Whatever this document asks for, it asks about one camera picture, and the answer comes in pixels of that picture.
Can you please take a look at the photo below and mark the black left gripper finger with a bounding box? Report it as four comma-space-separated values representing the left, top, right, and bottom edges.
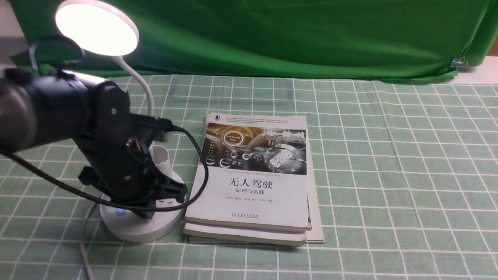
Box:
161, 180, 188, 203

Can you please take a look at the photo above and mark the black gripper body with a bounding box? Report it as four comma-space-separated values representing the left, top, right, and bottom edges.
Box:
76, 136, 173, 212

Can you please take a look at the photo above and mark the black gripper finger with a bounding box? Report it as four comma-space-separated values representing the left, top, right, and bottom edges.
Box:
78, 166, 102, 192

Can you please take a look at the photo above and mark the white desk lamp with sockets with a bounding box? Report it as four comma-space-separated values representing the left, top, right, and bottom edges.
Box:
55, 0, 184, 243

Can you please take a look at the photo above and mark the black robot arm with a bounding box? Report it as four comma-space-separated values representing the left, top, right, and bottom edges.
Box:
1, 68, 189, 215

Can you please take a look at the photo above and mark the top book self-driving cover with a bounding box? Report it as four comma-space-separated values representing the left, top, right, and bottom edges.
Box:
185, 113, 308, 233

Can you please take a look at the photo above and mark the middle white book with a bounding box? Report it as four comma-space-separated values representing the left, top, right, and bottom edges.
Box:
182, 223, 309, 247

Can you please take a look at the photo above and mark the bottom thin book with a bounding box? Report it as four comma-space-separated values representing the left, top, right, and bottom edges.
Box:
195, 133, 325, 243

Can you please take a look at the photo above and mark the green backdrop cloth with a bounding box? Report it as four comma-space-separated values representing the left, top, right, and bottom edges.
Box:
10, 0, 497, 84

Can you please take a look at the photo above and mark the green checkered tablecloth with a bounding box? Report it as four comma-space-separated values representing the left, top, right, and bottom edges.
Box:
0, 74, 498, 280

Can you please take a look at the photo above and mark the blue binder clip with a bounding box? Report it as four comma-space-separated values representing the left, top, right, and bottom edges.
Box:
448, 56, 468, 72

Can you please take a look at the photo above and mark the white lamp power cable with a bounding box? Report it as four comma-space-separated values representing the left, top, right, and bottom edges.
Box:
80, 202, 98, 280

